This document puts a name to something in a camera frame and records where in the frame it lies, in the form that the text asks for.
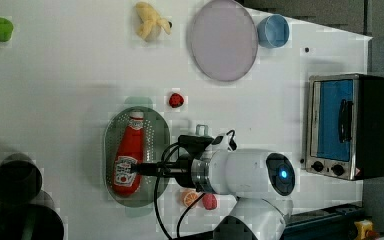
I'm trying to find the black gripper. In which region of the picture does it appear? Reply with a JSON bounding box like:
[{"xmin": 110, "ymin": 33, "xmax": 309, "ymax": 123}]
[{"xmin": 131, "ymin": 154, "xmax": 195, "ymax": 188}]

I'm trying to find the red ketchup bottle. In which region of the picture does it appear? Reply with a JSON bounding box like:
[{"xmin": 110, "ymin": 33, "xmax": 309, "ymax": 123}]
[{"xmin": 112, "ymin": 110, "xmax": 144, "ymax": 196}]

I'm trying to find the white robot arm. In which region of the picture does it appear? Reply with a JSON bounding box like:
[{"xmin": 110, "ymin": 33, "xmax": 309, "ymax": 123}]
[{"xmin": 131, "ymin": 149, "xmax": 295, "ymax": 240}]

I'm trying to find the orange slice toy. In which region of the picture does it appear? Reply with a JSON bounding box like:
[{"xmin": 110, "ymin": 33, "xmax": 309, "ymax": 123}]
[{"xmin": 180, "ymin": 189, "xmax": 199, "ymax": 207}]

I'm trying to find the teal metal mug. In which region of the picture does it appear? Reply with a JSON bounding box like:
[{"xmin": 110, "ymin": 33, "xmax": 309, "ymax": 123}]
[{"xmin": 195, "ymin": 124, "xmax": 209, "ymax": 137}]

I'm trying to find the small red strawberry toy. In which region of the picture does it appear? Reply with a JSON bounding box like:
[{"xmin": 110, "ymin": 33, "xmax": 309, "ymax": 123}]
[{"xmin": 168, "ymin": 93, "xmax": 184, "ymax": 108}]

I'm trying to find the dark round container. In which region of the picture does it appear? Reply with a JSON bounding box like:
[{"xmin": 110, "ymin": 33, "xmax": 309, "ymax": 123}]
[{"xmin": 0, "ymin": 153, "xmax": 43, "ymax": 205}]

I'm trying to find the yellow peeled banana toy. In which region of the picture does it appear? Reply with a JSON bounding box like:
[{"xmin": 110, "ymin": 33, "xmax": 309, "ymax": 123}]
[{"xmin": 135, "ymin": 2, "xmax": 172, "ymax": 41}]

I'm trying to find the round lilac plate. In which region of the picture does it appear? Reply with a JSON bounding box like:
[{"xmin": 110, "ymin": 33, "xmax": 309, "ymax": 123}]
[{"xmin": 189, "ymin": 0, "xmax": 258, "ymax": 81}]

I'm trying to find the blue bowl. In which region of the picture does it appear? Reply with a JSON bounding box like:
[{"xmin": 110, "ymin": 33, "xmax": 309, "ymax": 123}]
[{"xmin": 257, "ymin": 14, "xmax": 290, "ymax": 49}]

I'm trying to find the dark blue bin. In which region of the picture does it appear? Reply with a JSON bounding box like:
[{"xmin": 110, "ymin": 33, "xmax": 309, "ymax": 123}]
[{"xmin": 280, "ymin": 204, "xmax": 365, "ymax": 240}]

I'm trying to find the silver toaster oven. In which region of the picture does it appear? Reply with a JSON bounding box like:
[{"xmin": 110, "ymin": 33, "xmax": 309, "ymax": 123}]
[{"xmin": 305, "ymin": 74, "xmax": 384, "ymax": 181}]

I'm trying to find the black cable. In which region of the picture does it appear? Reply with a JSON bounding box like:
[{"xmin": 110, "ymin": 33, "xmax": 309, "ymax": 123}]
[{"xmin": 153, "ymin": 142, "xmax": 208, "ymax": 240}]

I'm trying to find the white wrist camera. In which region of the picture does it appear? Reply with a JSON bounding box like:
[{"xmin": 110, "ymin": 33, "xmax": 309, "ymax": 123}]
[{"xmin": 177, "ymin": 129, "xmax": 238, "ymax": 160}]

